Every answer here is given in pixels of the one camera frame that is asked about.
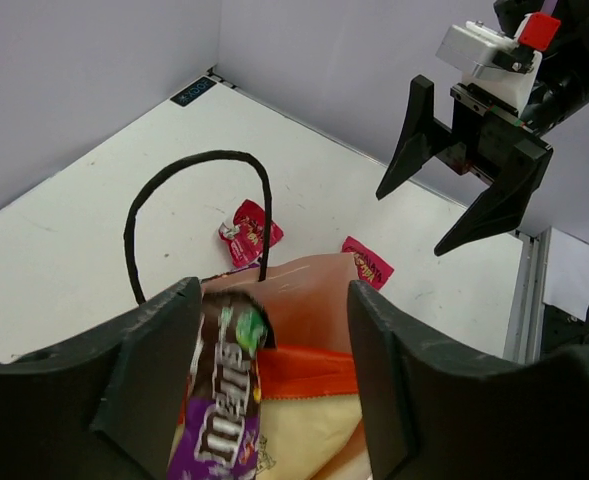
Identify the cassava chips bag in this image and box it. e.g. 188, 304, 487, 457
173, 344, 368, 480

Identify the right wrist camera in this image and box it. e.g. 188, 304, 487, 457
436, 12, 561, 113

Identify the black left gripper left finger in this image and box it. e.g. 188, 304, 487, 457
0, 278, 201, 479

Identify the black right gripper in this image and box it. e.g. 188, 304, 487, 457
375, 75, 553, 256

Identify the brown purple M&M's packet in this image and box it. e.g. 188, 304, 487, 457
166, 290, 276, 479

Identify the blue table label right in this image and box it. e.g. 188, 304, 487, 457
170, 76, 217, 107

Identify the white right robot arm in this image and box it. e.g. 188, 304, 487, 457
376, 1, 589, 256

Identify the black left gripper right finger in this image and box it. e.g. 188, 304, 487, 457
347, 281, 589, 479

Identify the orange paper bag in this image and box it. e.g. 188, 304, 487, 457
123, 149, 375, 480

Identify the pink snack packet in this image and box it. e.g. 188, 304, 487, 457
341, 236, 394, 291
218, 199, 266, 269

